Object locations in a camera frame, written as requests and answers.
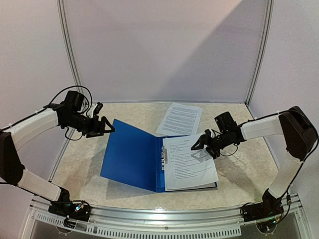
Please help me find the blue plastic folder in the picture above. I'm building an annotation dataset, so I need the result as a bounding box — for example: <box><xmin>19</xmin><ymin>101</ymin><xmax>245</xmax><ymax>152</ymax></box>
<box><xmin>100</xmin><ymin>118</ymin><xmax>218</xmax><ymax>193</ymax></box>

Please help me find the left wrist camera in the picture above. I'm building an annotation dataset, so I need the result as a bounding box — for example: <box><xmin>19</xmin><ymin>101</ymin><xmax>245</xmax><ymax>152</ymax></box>
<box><xmin>85</xmin><ymin>102</ymin><xmax>103</xmax><ymax>119</ymax></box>

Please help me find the metal folder clip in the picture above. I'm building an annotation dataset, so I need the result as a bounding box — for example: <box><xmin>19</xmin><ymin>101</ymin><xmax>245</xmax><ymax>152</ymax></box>
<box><xmin>160</xmin><ymin>145</ymin><xmax>168</xmax><ymax>171</ymax></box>

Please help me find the aluminium frame post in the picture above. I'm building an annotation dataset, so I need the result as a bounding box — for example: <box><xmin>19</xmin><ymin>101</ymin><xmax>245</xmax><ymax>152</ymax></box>
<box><xmin>245</xmin><ymin>0</ymin><xmax>274</xmax><ymax>107</ymax></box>
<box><xmin>57</xmin><ymin>0</ymin><xmax>82</xmax><ymax>86</ymax></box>

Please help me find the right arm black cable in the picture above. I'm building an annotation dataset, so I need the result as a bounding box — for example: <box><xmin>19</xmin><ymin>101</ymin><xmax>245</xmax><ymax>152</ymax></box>
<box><xmin>219</xmin><ymin>109</ymin><xmax>319</xmax><ymax>200</ymax></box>

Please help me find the left aluminium frame post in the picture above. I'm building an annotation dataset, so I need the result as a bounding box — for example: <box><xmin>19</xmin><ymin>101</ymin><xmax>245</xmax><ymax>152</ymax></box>
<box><xmin>57</xmin><ymin>0</ymin><xmax>82</xmax><ymax>86</ymax></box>

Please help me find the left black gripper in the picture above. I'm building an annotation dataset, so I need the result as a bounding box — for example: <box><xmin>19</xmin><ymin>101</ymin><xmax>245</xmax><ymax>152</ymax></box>
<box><xmin>63</xmin><ymin>113</ymin><xmax>115</xmax><ymax>138</ymax></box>

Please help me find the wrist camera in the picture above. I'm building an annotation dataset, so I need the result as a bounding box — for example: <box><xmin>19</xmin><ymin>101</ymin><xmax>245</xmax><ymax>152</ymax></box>
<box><xmin>85</xmin><ymin>102</ymin><xmax>103</xmax><ymax>119</ymax></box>
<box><xmin>204</xmin><ymin>129</ymin><xmax>216</xmax><ymax>138</ymax></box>

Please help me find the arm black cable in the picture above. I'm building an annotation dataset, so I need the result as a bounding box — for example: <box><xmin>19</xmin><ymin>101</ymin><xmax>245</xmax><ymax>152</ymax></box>
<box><xmin>47</xmin><ymin>86</ymin><xmax>93</xmax><ymax>140</ymax></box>
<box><xmin>219</xmin><ymin>109</ymin><xmax>319</xmax><ymax>200</ymax></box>

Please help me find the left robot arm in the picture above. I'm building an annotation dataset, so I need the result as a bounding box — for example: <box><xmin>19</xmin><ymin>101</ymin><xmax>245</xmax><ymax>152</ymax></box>
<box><xmin>0</xmin><ymin>87</ymin><xmax>115</xmax><ymax>216</ymax></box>

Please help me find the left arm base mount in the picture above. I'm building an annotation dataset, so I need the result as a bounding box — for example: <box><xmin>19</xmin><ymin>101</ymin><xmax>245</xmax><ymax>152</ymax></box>
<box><xmin>48</xmin><ymin>188</ymin><xmax>92</xmax><ymax>222</ymax></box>

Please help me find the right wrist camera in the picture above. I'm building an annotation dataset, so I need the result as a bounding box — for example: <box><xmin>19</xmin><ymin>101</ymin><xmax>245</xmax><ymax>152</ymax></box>
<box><xmin>204</xmin><ymin>129</ymin><xmax>216</xmax><ymax>138</ymax></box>

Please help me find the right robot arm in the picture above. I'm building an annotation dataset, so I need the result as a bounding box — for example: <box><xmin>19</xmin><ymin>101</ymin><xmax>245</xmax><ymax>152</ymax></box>
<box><xmin>191</xmin><ymin>106</ymin><xmax>319</xmax><ymax>217</ymax></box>

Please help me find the printed paper sheet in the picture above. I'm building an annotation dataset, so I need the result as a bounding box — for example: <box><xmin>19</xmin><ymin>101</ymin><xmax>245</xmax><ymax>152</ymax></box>
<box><xmin>165</xmin><ymin>182</ymin><xmax>217</xmax><ymax>192</ymax></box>
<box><xmin>162</xmin><ymin>134</ymin><xmax>218</xmax><ymax>189</ymax></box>
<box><xmin>156</xmin><ymin>103</ymin><xmax>202</xmax><ymax>136</ymax></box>

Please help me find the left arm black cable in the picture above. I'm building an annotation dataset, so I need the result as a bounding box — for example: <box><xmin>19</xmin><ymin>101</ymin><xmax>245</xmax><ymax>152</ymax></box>
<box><xmin>47</xmin><ymin>86</ymin><xmax>93</xmax><ymax>140</ymax></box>

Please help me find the right aluminium frame post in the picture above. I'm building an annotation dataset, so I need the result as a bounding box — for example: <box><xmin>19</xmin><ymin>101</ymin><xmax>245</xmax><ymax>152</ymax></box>
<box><xmin>245</xmin><ymin>0</ymin><xmax>274</xmax><ymax>107</ymax></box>

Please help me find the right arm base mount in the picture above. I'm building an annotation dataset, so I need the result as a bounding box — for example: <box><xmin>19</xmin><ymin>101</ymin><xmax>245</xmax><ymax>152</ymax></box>
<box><xmin>240</xmin><ymin>189</ymin><xmax>292</xmax><ymax>225</ymax></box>

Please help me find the aluminium front rail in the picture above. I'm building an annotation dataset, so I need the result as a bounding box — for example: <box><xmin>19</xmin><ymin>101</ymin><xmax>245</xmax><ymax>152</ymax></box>
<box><xmin>22</xmin><ymin>194</ymin><xmax>312</xmax><ymax>239</ymax></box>

